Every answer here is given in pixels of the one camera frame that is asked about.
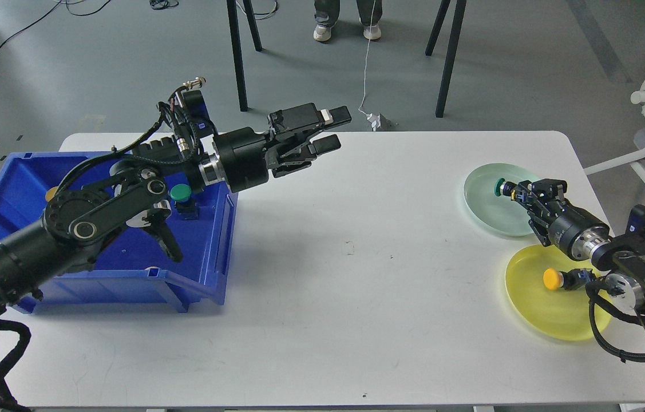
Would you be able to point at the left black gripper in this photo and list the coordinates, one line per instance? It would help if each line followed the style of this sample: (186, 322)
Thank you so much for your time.
(246, 159)

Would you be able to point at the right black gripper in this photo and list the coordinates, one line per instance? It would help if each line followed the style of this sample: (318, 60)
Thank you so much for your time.
(555, 221)

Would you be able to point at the green push button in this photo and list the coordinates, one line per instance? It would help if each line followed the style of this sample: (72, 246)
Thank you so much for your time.
(184, 202)
(518, 192)

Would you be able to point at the yellow push button front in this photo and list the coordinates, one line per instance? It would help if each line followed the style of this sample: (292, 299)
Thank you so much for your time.
(567, 280)

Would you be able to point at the yellow push button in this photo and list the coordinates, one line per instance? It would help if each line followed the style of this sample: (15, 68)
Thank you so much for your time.
(567, 280)
(50, 193)

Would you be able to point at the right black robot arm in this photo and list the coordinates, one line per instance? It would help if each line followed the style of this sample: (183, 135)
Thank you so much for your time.
(621, 291)

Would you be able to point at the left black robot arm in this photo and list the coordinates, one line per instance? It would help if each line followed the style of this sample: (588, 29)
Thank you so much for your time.
(102, 197)

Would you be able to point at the pale green plate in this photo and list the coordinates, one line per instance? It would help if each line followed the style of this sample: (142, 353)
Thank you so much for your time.
(497, 213)

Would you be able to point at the yellow plate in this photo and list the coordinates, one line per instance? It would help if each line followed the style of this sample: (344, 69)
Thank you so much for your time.
(559, 314)

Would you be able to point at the yellow push button back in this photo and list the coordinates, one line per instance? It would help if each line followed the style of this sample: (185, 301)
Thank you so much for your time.
(50, 193)

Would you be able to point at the person left shoe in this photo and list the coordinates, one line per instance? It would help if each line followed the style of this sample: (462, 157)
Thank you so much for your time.
(322, 33)

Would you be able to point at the person shoe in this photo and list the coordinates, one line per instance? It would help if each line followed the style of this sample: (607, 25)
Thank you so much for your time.
(372, 32)
(322, 33)

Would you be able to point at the person right shoe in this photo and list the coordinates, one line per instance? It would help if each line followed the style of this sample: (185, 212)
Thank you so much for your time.
(372, 32)

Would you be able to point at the black stand leg left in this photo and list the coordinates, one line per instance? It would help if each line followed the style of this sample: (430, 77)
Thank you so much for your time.
(233, 22)

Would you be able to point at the black stand leg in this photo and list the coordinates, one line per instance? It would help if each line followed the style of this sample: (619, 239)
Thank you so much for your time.
(453, 42)
(233, 22)

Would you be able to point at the black stand leg right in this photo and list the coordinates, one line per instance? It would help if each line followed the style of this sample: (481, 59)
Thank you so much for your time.
(453, 42)

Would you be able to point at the blue plastic bin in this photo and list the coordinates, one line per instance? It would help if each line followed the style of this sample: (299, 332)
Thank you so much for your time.
(133, 269)

